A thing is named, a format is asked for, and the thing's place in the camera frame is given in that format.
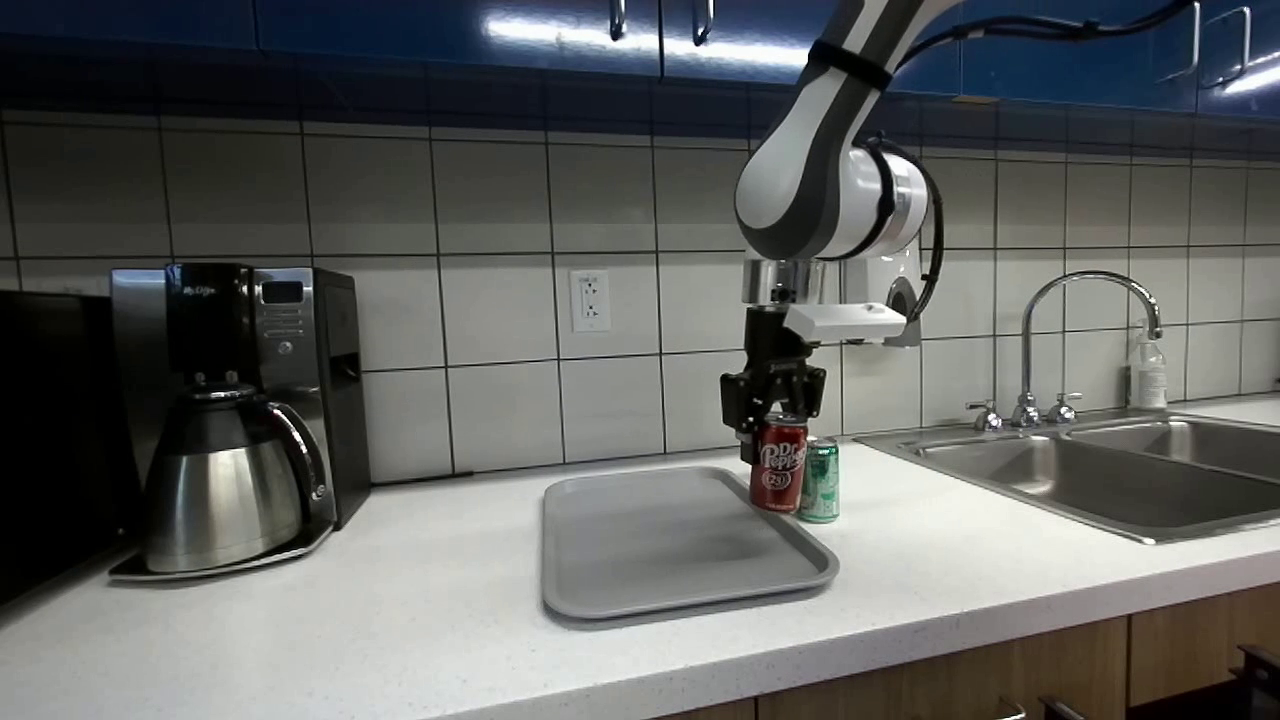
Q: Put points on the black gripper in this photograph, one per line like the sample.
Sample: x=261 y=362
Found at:
x=780 y=366

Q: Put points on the red soda can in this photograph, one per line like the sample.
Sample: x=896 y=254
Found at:
x=780 y=466

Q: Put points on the green soda can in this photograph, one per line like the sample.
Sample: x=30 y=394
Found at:
x=820 y=480

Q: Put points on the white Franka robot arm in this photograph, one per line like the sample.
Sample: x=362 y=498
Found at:
x=815 y=185

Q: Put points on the grey plastic tray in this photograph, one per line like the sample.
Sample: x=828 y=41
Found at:
x=665 y=543

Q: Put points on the chrome gooseneck faucet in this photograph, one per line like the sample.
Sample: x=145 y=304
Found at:
x=1026 y=345

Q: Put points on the wooden base cabinet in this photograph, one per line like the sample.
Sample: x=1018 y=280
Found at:
x=1000 y=660

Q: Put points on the stainless steel double sink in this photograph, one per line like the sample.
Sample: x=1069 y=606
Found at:
x=1135 y=474

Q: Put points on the clear pump soap bottle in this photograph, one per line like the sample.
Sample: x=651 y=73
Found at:
x=1144 y=382

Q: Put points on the blue glossy cabinet door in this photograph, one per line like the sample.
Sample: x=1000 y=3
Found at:
x=1095 y=66
x=1266 y=32
x=265 y=26
x=746 y=22

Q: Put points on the black drip coffee maker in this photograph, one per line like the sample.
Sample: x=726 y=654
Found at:
x=292 y=333

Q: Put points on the stainless steel coffee carafe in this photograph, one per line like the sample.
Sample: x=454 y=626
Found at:
x=223 y=495

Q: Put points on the black microwave oven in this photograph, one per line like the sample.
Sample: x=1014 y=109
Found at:
x=55 y=443

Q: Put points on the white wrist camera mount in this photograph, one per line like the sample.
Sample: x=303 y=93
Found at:
x=846 y=320

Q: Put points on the white wall power outlet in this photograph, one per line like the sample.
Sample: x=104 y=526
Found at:
x=589 y=301

